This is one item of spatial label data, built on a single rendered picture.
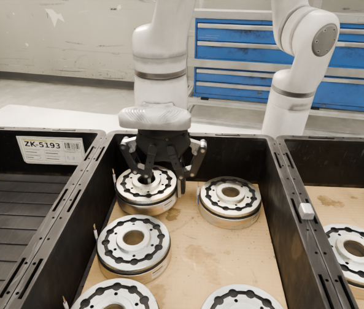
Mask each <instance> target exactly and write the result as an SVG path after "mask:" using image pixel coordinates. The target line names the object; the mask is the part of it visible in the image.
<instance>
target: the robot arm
mask: <svg viewBox="0 0 364 309"><path fill-rule="evenodd" d="M132 1H136V2H149V3H155V11H154V15H153V20H152V23H150V24H146V25H142V26H140V27H138V28H136V29H135V30H134V32H133V36H132V49H133V63H134V98H135V105H136V106H133V107H127V108H124V109H122V110H121V111H120V112H119V113H118V121H119V126H120V127H121V128H126V129H137V136H136V137H133V138H129V137H124V138H123V140H122V142H121V144H120V146H119V148H120V150H121V152H122V154H123V156H124V158H125V160H126V162H127V164H128V166H129V168H130V170H131V172H132V174H134V175H137V174H139V175H142V176H143V177H144V184H145V185H148V184H151V183H153V182H154V172H152V169H153V164H154V162H160V161H166V162H171V163H172V166H173V169H174V170H175V171H176V175H177V180H176V183H177V197H181V195H182V194H185V189H186V178H187V177H192V178H193V177H195V176H196V174H197V172H198V169H199V167H200V165H201V163H202V161H203V158H204V156H205V154H206V152H207V141H206V140H204V139H202V140H200V141H197V140H194V139H191V136H190V134H189V133H188V129H190V128H191V113H190V112H189V111H188V84H187V73H186V71H187V49H186V44H187V37H188V32H189V29H190V25H191V22H192V16H193V12H194V9H195V4H196V0H132ZM271 7H272V17H273V33H274V39H275V41H276V44H277V46H278V47H279V48H280V49H281V50H282V51H283V52H286V53H288V54H289V55H292V56H294V57H295V59H294V61H293V64H292V67H291V69H284V70H281V71H278V72H276V73H275V74H274V76H273V81H272V84H271V89H270V93H269V98H268V104H267V107H266V112H265V118H264V121H263V126H262V130H261V134H264V135H269V136H271V137H273V138H274V139H276V137H277V136H279V135H303V131H304V127H305V125H306V121H307V118H308V115H309V111H310V109H311V105H312V102H313V99H314V95H315V93H316V89H317V87H318V85H319V84H320V82H321V81H322V79H323V77H324V75H325V73H326V70H327V67H328V65H329V62H330V60H331V57H332V54H333V52H334V49H335V47H336V43H337V41H338V37H339V30H340V24H339V19H338V17H337V16H336V15H335V14H334V13H332V12H329V11H326V10H322V9H318V8H315V7H310V5H309V3H308V0H271ZM136 145H138V146H139V148H140V149H141V150H142V151H143V152H144V153H145V154H146V155H147V159H146V162H145V165H144V164H142V163H141V161H140V159H139V156H138V155H137V153H136V150H135V149H136ZM189 146H190V147H191V148H192V153H193V154H194V156H193V159H192V161H191V163H190V165H189V166H187V167H185V164H184V160H183V156H182V154H183V153H184V152H185V150H186V149H187V148H188V147H189Z"/></svg>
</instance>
